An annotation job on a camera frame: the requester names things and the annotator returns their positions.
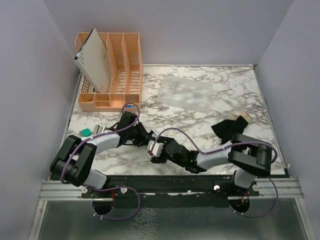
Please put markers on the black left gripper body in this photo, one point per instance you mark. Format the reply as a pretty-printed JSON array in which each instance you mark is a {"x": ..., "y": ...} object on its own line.
[{"x": 136, "y": 134}]

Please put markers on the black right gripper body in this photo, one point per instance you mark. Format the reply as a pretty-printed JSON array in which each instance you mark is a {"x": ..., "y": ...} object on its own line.
[{"x": 164, "y": 156}]

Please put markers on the black garment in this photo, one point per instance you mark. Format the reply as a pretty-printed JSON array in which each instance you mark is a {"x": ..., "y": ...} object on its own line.
[{"x": 227, "y": 128}]

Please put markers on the black white boxer briefs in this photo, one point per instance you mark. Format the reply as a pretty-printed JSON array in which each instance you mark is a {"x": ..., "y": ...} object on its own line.
[{"x": 153, "y": 135}]

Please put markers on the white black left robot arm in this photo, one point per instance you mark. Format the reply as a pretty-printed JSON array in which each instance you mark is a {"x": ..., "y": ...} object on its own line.
[{"x": 74, "y": 160}]

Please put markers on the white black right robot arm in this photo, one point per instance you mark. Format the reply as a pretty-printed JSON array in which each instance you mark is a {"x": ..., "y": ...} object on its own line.
[{"x": 251, "y": 156}]

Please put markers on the grey green stapler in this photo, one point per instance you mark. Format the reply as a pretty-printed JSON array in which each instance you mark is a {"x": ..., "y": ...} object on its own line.
[{"x": 98, "y": 129}]

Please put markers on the green eraser block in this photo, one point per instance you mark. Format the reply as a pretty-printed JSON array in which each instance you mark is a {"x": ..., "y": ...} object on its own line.
[{"x": 85, "y": 132}]

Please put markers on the clear plastic box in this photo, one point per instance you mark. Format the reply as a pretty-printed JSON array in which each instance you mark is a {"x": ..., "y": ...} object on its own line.
[{"x": 185, "y": 93}]

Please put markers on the orange plastic desk organizer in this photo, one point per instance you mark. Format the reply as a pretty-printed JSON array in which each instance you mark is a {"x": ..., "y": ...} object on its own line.
[{"x": 127, "y": 74}]

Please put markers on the white booklet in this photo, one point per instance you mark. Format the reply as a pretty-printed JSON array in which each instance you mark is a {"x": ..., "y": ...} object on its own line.
[{"x": 93, "y": 61}]

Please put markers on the aluminium frame rail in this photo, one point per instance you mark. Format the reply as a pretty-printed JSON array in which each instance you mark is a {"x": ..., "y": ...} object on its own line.
[{"x": 56, "y": 191}]

